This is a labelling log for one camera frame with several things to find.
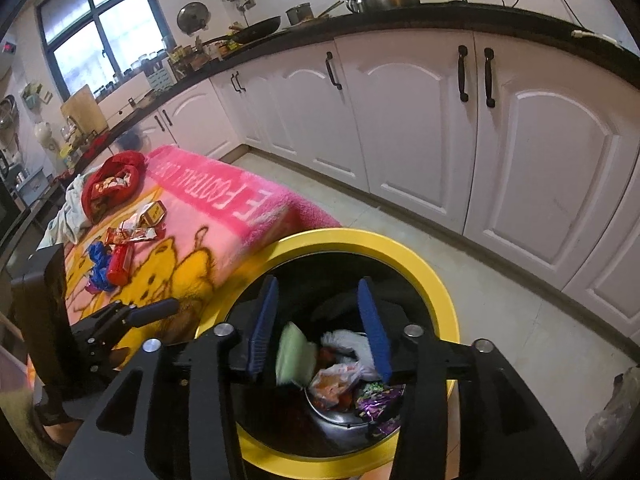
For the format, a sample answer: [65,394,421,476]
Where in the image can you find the grey metal cup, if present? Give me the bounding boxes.
[285,2,315,25]

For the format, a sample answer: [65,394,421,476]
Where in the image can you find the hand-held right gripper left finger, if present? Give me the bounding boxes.
[55,275,281,480]

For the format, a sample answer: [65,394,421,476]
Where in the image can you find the yellow-rimmed black bin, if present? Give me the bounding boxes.
[194,227,460,467]

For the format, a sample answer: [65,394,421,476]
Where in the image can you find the red embroidered cloth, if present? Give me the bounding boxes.
[80,150,147,225]

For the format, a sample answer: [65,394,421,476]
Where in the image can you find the white plastic bag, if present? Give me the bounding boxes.
[320,329,381,381]

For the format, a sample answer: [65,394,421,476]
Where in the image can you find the black kitchen countertop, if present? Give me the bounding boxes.
[50,0,640,181]

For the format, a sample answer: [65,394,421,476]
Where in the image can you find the dark-framed window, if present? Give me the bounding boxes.
[35,0,176,103]

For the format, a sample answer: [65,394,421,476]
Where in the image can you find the shiny foil snack wrapper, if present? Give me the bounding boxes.
[354,380,403,436]

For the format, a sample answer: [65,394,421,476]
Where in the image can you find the white wall-mounted fixture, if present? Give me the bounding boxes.
[32,121,53,153]

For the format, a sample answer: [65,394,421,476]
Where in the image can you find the grey plastic bag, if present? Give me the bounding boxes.
[585,365,640,466]

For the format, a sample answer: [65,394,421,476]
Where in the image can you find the hanging metal colander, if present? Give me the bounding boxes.
[0,95,18,131]

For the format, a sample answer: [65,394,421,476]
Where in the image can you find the black wok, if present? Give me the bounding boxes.
[202,15,283,46]

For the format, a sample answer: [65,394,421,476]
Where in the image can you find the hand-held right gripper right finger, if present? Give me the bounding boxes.
[356,276,582,480]

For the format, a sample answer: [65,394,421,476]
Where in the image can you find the light blue printed cloth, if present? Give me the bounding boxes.
[37,172,101,248]

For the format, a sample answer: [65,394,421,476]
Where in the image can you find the metal pot lid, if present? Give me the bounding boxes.
[176,1,210,36]

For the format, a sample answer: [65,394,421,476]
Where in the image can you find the orange white snack wrapper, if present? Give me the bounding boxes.
[105,225,157,245]

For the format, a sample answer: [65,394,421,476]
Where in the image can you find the red rag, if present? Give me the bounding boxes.
[75,132,113,158]

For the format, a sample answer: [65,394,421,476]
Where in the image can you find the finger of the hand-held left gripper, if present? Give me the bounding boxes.
[75,332,138,376]
[75,298,180,341]

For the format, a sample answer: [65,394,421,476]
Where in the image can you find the clear bag with orange contents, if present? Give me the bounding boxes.
[307,360,371,411]

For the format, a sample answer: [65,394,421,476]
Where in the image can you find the blue wrapper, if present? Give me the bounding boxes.
[89,241,115,281]

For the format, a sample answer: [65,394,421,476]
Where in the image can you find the green wall holder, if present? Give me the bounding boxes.
[21,80,53,108]

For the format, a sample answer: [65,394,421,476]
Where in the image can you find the white storage box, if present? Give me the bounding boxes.
[97,76,153,111]

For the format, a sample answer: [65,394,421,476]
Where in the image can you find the white lower cabinets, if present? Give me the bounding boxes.
[107,30,640,323]

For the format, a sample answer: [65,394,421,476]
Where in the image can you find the red cylindrical packet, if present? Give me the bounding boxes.
[107,242,135,286]

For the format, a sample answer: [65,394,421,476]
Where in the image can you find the pink printed blanket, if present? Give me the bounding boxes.
[35,144,343,376]

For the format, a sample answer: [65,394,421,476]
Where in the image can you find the wooden cutting board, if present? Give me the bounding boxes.
[60,84,108,136]

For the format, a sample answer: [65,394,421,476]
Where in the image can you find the row of spice jars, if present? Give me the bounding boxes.
[92,49,168,98]

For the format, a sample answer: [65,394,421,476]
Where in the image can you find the group of condiment bottles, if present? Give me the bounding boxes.
[167,40,236,68]

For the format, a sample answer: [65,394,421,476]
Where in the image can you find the yellow brown small carton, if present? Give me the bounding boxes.
[137,200,167,227]

